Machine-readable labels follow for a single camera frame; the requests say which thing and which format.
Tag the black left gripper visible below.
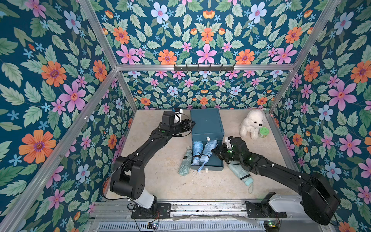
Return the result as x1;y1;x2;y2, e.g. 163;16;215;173
168;119;194;136

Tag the light blue umbrella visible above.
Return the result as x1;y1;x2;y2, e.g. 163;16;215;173
191;141;203;165
198;140;217;172

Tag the teal drawer cabinet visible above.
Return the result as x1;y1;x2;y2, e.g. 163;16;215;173
190;108;224;171

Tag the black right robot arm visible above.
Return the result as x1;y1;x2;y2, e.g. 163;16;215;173
211;136;341;225

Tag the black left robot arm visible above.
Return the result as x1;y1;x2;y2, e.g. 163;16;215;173
109;111;196;209

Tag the white plush dog toy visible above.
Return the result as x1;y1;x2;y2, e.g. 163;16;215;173
240;110;265;140

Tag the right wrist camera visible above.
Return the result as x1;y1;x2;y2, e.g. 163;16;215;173
225;136;233;149

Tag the black hook rail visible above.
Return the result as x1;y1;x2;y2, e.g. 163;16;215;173
173;64;235;72

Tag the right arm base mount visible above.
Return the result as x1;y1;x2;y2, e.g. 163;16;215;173
245;192;287;219

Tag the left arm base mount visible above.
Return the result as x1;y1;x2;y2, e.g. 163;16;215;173
131;203;172;219

